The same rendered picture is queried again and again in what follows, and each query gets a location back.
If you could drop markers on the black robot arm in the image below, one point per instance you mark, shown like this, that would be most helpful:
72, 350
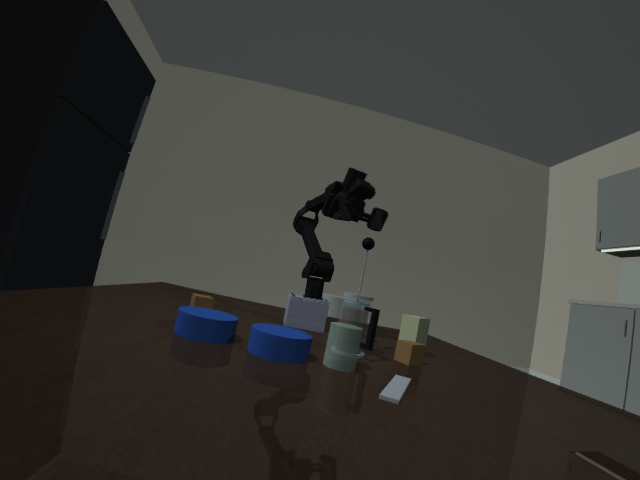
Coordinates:
320, 263

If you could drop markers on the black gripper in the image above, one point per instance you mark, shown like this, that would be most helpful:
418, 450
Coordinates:
340, 208

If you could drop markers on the blue cylinder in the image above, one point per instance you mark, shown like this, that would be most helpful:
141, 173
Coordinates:
206, 325
279, 343

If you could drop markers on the grey flat bar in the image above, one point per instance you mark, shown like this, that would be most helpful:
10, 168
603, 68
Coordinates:
394, 391

